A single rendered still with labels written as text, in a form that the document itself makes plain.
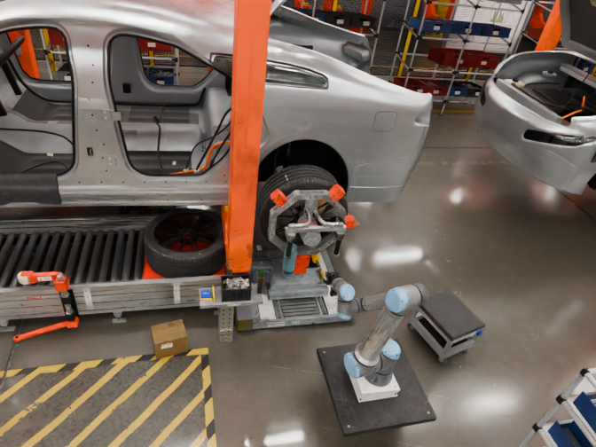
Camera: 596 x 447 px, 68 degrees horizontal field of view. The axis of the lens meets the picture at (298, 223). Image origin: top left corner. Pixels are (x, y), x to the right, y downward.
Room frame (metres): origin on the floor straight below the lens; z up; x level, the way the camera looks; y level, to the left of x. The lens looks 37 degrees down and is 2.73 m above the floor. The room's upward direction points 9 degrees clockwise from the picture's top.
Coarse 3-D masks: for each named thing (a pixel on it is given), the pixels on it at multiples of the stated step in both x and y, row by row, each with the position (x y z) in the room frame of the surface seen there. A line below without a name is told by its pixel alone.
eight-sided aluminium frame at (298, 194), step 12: (300, 192) 2.51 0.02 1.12; (312, 192) 2.56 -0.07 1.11; (324, 192) 2.56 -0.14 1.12; (288, 204) 2.48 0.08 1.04; (336, 204) 2.57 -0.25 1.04; (276, 216) 2.44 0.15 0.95; (276, 240) 2.45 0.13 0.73; (324, 240) 2.60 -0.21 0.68; (300, 252) 2.51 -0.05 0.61; (312, 252) 2.53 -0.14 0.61
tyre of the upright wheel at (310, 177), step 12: (288, 168) 2.75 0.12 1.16; (300, 168) 2.75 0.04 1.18; (312, 168) 2.79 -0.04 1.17; (276, 180) 2.66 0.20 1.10; (288, 180) 2.61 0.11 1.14; (300, 180) 2.59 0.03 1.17; (312, 180) 2.61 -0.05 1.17; (324, 180) 2.65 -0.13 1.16; (264, 192) 2.62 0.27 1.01; (288, 192) 2.55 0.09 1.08; (264, 204) 2.52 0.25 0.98; (264, 216) 2.51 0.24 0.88; (264, 228) 2.51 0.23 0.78
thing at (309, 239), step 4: (300, 220) 2.52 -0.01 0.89; (304, 220) 2.50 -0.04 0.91; (312, 220) 2.51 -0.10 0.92; (312, 224) 2.45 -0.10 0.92; (316, 224) 2.47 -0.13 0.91; (300, 232) 2.42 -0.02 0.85; (304, 232) 2.39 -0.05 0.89; (308, 232) 2.37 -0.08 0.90; (312, 232) 2.37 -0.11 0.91; (316, 232) 2.38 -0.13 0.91; (304, 236) 2.36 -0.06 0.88; (308, 236) 2.37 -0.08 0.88; (312, 236) 2.38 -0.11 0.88; (316, 236) 2.38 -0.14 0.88; (320, 236) 2.39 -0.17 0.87; (304, 240) 2.36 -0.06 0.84; (308, 240) 2.37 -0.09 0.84; (312, 240) 2.38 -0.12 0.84; (316, 240) 2.39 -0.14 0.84; (308, 244) 2.37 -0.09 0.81; (312, 244) 2.38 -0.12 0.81; (316, 244) 2.39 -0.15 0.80
